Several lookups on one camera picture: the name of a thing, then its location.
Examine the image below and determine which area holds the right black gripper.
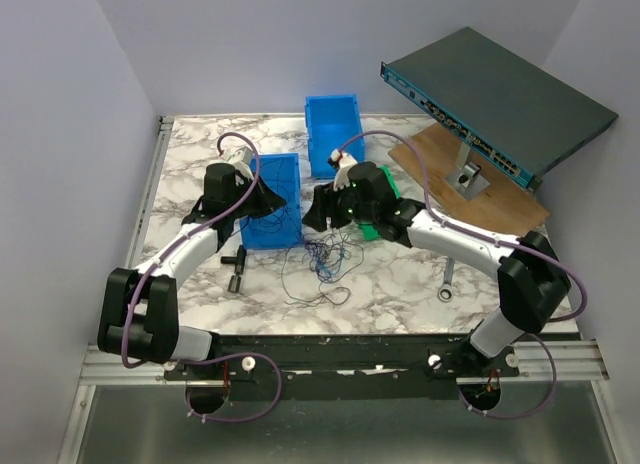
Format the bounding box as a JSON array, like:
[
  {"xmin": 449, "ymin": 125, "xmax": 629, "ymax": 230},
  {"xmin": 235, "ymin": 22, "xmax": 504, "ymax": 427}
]
[{"xmin": 301, "ymin": 178, "xmax": 376, "ymax": 234}]

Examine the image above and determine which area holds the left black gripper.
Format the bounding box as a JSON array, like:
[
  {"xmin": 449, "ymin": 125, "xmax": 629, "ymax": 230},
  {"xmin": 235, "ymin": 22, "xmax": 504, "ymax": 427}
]
[{"xmin": 227, "ymin": 172, "xmax": 286, "ymax": 220}]

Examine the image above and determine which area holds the black wire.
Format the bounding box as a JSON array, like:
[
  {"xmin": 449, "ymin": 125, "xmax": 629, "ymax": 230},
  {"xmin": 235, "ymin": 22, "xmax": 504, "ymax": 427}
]
[{"xmin": 249, "ymin": 158, "xmax": 301, "ymax": 235}]

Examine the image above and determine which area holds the green bin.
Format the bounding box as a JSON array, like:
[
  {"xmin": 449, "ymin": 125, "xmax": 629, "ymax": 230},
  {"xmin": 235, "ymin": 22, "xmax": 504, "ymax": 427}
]
[{"xmin": 358, "ymin": 165, "xmax": 400, "ymax": 241}]

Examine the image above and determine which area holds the wire bundle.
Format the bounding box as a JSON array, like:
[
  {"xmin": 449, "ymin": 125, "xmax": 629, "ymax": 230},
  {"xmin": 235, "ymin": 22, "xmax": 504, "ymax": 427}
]
[{"xmin": 279, "ymin": 231, "xmax": 366, "ymax": 308}]

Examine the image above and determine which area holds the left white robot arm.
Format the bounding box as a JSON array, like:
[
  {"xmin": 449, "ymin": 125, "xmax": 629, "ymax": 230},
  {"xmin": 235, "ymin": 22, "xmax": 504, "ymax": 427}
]
[{"xmin": 97, "ymin": 163, "xmax": 286, "ymax": 379}]

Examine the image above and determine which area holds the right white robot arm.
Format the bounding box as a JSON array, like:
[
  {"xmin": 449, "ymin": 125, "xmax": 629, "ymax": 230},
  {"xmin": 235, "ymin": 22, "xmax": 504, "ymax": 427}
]
[{"xmin": 303, "ymin": 162, "xmax": 571, "ymax": 376}]

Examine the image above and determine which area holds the near blue bin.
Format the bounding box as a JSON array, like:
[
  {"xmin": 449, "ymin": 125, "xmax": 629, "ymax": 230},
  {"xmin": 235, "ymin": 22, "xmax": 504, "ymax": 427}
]
[{"xmin": 240, "ymin": 153, "xmax": 303, "ymax": 250}]

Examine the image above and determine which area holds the blue bin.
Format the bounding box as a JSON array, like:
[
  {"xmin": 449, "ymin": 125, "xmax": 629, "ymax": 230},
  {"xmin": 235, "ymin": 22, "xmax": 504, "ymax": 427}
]
[
  {"xmin": 305, "ymin": 94, "xmax": 363, "ymax": 179},
  {"xmin": 240, "ymin": 153, "xmax": 303, "ymax": 250}
]

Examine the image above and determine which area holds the black socket tool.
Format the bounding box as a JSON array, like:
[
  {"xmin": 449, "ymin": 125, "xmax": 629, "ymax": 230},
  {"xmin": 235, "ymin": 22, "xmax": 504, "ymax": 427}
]
[{"xmin": 220, "ymin": 245, "xmax": 247, "ymax": 294}]

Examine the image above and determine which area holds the far blue bin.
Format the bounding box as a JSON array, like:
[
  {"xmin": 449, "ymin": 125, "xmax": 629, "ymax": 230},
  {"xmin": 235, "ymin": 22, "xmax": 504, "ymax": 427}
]
[{"xmin": 305, "ymin": 94, "xmax": 363, "ymax": 179}]

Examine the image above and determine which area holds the ratchet wrench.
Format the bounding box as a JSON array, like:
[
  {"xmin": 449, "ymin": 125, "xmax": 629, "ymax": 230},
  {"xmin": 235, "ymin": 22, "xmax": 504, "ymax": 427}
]
[{"xmin": 437, "ymin": 257, "xmax": 455, "ymax": 303}]

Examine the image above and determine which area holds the wooden board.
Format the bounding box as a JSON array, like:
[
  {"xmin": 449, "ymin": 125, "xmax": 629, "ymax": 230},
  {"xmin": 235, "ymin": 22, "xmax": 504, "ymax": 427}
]
[{"xmin": 411, "ymin": 124, "xmax": 550, "ymax": 236}]

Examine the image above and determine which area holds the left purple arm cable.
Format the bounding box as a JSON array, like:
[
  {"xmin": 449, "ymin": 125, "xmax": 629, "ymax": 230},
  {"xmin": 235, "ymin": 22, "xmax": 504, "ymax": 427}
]
[{"xmin": 122, "ymin": 132, "xmax": 285, "ymax": 425}]

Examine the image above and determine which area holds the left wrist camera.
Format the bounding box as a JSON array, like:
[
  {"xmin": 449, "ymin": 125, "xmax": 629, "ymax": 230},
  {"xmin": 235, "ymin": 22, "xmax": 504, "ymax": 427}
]
[{"xmin": 222, "ymin": 146, "xmax": 254, "ymax": 181}]

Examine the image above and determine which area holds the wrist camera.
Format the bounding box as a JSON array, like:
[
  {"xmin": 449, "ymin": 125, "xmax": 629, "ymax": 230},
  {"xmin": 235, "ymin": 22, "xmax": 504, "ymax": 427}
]
[
  {"xmin": 328, "ymin": 149, "xmax": 358, "ymax": 191},
  {"xmin": 222, "ymin": 146, "xmax": 254, "ymax": 181}
]

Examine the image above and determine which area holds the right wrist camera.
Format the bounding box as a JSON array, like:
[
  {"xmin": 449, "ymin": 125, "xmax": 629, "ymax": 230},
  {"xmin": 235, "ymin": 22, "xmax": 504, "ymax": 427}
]
[{"xmin": 328, "ymin": 149, "xmax": 358, "ymax": 191}]

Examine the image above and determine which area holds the metal stand bracket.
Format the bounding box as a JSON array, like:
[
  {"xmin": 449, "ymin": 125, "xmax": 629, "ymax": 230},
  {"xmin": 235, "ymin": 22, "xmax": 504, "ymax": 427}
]
[{"xmin": 445, "ymin": 142, "xmax": 490, "ymax": 201}]

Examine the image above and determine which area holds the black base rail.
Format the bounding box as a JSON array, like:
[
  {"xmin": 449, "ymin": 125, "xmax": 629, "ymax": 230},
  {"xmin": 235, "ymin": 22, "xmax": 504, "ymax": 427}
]
[{"xmin": 164, "ymin": 334, "xmax": 519, "ymax": 401}]

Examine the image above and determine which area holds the network switch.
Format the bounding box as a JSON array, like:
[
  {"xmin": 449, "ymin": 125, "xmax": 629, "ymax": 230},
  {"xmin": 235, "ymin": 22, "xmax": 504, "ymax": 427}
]
[{"xmin": 380, "ymin": 27, "xmax": 618, "ymax": 192}]

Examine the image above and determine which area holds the aluminium frame rail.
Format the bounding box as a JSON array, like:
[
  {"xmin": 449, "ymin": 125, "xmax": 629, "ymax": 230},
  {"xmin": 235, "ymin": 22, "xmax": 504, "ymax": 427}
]
[{"xmin": 79, "ymin": 114, "xmax": 174, "ymax": 385}]

